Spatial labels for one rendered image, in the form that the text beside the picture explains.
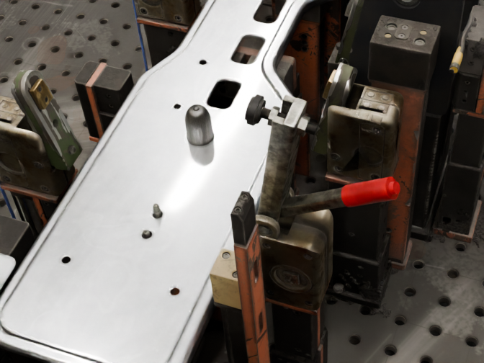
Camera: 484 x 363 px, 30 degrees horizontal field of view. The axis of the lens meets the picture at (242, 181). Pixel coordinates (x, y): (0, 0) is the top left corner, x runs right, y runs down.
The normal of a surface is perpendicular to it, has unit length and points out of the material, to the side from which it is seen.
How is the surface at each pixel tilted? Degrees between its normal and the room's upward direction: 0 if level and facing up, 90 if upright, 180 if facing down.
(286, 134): 90
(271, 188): 90
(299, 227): 0
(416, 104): 90
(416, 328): 0
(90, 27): 0
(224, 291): 90
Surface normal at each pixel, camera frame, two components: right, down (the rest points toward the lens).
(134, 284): -0.07, -0.64
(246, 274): -0.36, 0.73
